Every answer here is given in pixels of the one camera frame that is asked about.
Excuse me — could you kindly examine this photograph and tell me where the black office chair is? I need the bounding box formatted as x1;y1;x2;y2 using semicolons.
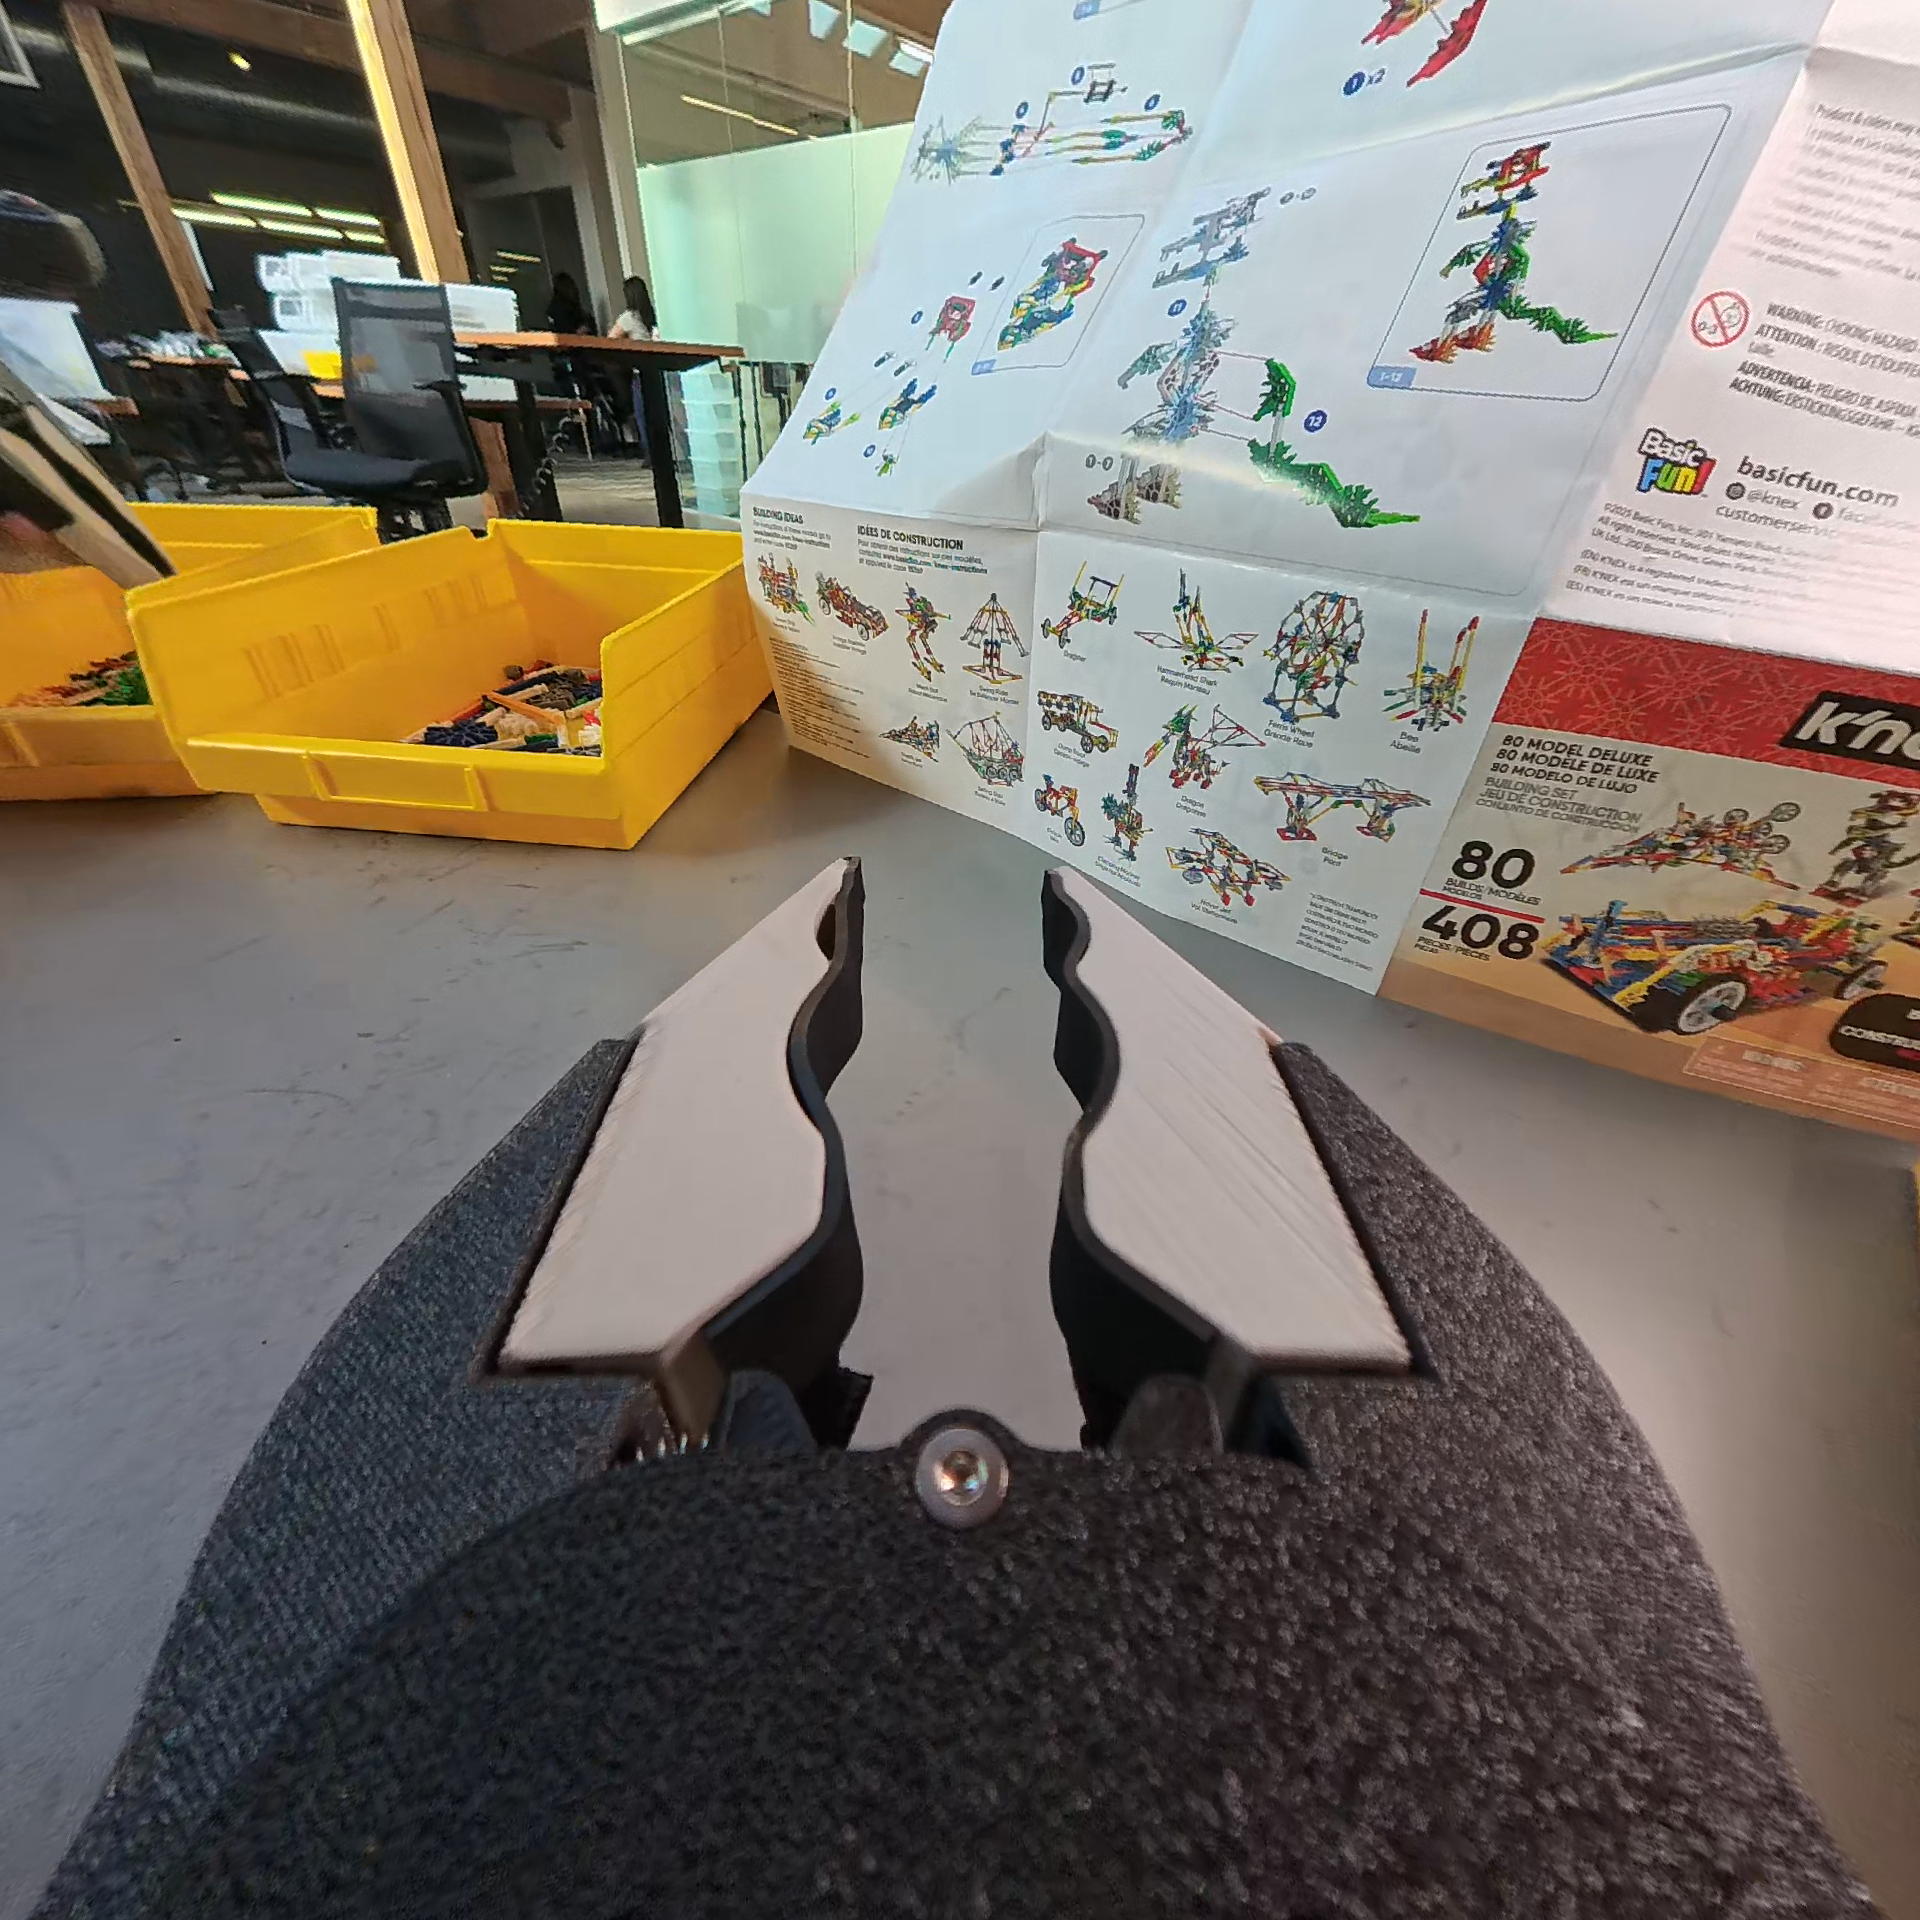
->
224;277;488;536

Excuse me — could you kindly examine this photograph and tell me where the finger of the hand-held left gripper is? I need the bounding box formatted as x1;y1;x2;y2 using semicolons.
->
0;354;177;589

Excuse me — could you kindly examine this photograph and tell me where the wooden table with black legs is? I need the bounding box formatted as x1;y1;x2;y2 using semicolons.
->
449;330;744;529

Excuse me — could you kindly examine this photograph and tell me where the grey desk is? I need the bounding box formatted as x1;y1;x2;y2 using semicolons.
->
0;704;1920;1920

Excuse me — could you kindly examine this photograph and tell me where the folded building instruction booklet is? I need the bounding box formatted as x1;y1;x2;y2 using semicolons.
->
737;0;1920;995

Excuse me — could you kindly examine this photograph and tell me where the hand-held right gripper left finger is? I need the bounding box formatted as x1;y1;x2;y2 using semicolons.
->
495;856;872;1453

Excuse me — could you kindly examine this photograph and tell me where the yellow plastic bin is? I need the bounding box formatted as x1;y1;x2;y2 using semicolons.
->
128;516;774;852
0;504;379;805

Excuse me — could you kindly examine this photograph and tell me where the building set cardboard box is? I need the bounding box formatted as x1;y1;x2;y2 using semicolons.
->
1379;616;1920;1149

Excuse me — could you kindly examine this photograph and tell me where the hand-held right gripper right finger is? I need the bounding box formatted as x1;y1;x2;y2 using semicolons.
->
1039;864;1416;1453

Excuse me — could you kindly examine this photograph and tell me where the stack of clear storage boxes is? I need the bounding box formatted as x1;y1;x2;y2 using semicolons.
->
667;359;744;529

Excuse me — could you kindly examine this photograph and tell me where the pile of colourful building pieces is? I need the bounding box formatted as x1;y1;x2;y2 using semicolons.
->
402;661;607;756
0;651;153;711

